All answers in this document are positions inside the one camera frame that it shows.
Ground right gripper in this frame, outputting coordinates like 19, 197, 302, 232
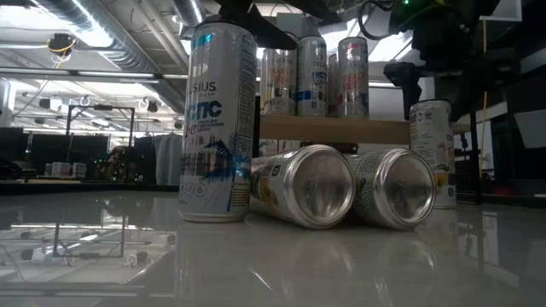
382, 8, 505, 123

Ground Celsius Tropical Vibe can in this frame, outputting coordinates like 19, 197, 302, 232
260, 47, 299, 116
249, 143, 356, 230

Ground Celsius Arctic Vibe can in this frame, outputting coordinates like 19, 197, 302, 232
297, 35, 328, 118

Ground silver Celsius beverage can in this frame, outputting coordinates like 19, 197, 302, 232
409, 99, 457, 210
345, 148, 437, 231
177, 20, 258, 223

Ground wooden shelf black metal legs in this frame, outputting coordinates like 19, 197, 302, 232
253, 94, 481, 204

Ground black desk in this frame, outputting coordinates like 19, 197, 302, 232
481, 46, 546, 201

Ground black perforated cart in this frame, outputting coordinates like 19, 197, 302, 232
455, 147, 481, 193

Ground grey panel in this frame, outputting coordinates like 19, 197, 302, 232
513, 109, 546, 149

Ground white box-shaped unit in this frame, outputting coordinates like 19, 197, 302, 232
479, 0, 524, 22

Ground black equipment cabinet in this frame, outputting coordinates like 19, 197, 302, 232
300, 141, 360, 155

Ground white printed poster panel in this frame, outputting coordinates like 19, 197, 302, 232
258, 139, 299, 157

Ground round black device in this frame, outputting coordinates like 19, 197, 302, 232
46, 32, 78, 56

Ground person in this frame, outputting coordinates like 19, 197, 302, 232
96, 144, 129, 182

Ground black metal stand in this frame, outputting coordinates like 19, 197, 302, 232
65, 103, 137, 184

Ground white glossy table mat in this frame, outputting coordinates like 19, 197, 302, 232
0, 189, 546, 307

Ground black partition screen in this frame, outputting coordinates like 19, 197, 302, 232
0, 126, 110, 180

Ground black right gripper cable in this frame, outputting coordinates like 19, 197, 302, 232
357, 0, 396, 42

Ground long yellow cable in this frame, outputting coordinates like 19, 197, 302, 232
479, 19, 490, 180

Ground silver ventilation duct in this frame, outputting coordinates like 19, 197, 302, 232
25, 0, 189, 113
170, 0, 206, 27

